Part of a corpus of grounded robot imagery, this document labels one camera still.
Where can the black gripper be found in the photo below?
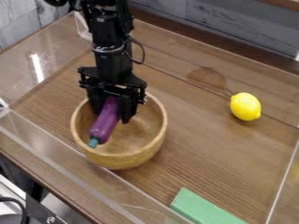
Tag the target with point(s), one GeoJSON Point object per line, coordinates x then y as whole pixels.
{"type": "Point", "coordinates": [111, 78]}

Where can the purple toy eggplant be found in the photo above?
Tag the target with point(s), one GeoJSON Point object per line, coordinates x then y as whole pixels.
{"type": "Point", "coordinates": [104, 124]}

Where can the brown wooden bowl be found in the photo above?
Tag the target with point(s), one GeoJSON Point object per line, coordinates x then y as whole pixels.
{"type": "Point", "coordinates": [134, 142]}

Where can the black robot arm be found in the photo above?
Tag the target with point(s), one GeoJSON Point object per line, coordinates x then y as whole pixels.
{"type": "Point", "coordinates": [110, 22]}

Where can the yellow toy lemon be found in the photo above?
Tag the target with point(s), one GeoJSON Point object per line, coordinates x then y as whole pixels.
{"type": "Point", "coordinates": [246, 107]}

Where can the green block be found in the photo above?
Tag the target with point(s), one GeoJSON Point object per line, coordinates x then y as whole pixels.
{"type": "Point", "coordinates": [199, 210]}

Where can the clear acrylic enclosure wall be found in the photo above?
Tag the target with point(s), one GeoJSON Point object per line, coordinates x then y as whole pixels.
{"type": "Point", "coordinates": [241, 164]}

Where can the clear acrylic corner bracket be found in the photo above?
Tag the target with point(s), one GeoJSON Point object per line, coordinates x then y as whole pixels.
{"type": "Point", "coordinates": [83, 31]}

